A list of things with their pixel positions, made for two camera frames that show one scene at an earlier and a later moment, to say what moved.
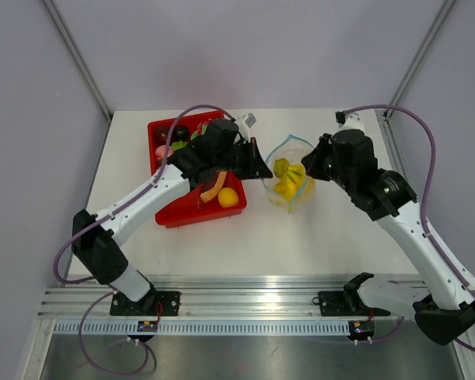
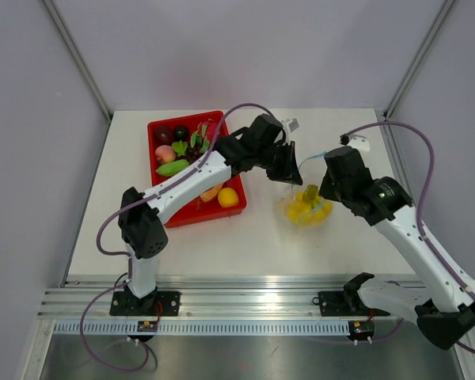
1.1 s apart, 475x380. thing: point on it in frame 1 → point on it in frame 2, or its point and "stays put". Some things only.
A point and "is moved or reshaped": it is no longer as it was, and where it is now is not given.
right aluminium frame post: [443, 12] stays put
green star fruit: [179, 144] stays put
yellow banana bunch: [292, 179] is moved or reshaped
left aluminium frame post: [66, 36] stays put
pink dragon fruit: [201, 129] stays put
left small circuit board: [147, 326] stays put
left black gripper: [255, 167] → [290, 174]
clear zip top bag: [289, 188] is moved or reshaped
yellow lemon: [228, 197] stays put
